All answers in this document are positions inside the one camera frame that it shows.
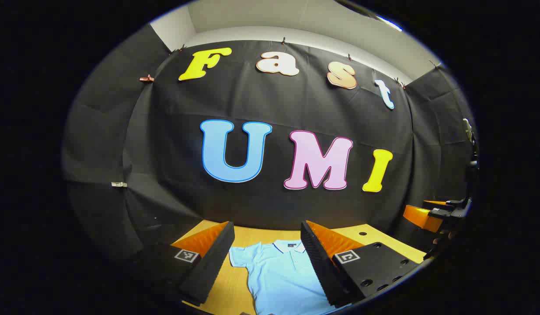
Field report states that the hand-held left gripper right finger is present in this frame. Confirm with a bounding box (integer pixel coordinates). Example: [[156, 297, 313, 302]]
[[300, 220, 421, 309]]

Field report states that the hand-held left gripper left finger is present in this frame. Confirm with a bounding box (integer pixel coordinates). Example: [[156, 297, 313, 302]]
[[132, 221, 235, 307]]

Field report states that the light blue T-shirt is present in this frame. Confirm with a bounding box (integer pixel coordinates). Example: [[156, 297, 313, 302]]
[[229, 239, 353, 315]]

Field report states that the black backdrop cloth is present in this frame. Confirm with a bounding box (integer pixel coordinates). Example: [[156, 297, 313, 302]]
[[62, 24, 476, 263]]

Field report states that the ceiling light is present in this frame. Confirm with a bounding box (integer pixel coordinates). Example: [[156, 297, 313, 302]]
[[375, 14, 404, 32]]

